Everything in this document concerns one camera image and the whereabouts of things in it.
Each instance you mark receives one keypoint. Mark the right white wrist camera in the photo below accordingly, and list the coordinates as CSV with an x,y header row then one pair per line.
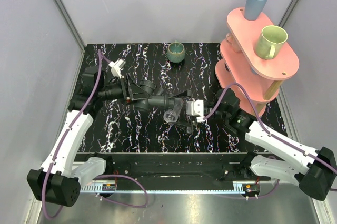
x,y
195,108

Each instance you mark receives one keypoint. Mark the dark grey pipe tee fitting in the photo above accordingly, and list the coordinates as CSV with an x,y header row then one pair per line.
x,y
155,100

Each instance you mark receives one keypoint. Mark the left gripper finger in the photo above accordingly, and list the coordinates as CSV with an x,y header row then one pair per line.
x,y
133,88
134,97

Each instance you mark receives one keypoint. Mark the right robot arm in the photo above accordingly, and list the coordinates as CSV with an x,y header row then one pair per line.
x,y
312,170

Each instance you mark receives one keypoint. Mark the green ceramic mug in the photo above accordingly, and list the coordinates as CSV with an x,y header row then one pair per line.
x,y
271,40

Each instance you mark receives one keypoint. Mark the teal ceramic bowl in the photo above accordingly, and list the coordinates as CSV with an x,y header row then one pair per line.
x,y
175,52

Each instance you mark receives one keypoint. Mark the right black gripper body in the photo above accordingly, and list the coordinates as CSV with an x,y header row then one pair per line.
x,y
216,114

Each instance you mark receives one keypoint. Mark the pink three-tier shelf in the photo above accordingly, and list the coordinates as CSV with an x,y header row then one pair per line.
x,y
255,81

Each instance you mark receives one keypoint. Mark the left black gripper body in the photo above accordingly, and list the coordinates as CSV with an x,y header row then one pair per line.
x,y
124,87

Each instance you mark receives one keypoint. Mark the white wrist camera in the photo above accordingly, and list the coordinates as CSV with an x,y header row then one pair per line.
x,y
116,67
195,108

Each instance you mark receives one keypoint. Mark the aluminium rail frame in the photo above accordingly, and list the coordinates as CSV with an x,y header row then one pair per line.
x,y
174,184

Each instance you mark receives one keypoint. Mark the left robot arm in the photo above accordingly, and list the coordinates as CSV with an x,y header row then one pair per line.
x,y
56,181

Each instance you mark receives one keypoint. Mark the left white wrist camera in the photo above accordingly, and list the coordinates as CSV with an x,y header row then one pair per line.
x,y
116,67

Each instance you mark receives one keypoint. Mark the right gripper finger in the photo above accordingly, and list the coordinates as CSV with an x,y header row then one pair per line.
x,y
188,127
184,94

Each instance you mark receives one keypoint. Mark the blue plastic cup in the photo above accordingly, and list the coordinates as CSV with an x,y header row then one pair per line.
x,y
253,8

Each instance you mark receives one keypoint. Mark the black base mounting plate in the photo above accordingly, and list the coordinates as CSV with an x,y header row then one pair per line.
x,y
229,166

